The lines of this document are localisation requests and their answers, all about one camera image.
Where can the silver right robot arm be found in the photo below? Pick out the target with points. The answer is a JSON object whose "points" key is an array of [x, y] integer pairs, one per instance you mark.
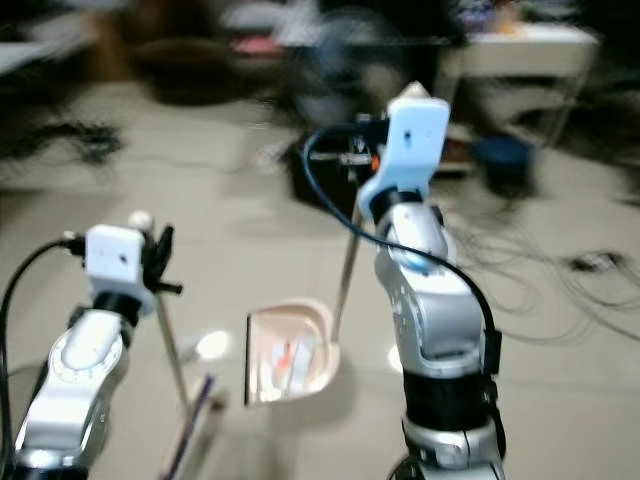
{"points": [[445, 320]]}

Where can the black floor fan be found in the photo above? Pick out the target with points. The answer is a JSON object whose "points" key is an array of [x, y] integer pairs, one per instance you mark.
{"points": [[345, 70]]}

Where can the dark blue tub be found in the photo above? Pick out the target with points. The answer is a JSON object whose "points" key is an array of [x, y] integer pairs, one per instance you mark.
{"points": [[505, 160]]}

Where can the white folding table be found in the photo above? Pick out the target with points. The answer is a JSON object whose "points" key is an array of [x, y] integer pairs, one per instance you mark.
{"points": [[530, 45]]}

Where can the dark round chair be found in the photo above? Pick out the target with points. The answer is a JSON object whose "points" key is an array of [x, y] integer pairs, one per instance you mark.
{"points": [[180, 68]]}

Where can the grey table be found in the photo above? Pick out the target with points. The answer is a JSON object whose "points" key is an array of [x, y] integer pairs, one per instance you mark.
{"points": [[25, 55]]}

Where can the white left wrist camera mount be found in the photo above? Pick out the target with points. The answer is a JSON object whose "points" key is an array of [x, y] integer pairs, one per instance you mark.
{"points": [[115, 258]]}

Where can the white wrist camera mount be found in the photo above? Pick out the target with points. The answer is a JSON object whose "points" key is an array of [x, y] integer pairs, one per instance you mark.
{"points": [[115, 258], [415, 140]]}

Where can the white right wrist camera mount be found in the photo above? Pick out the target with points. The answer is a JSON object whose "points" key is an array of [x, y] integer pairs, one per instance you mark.
{"points": [[415, 140]]}

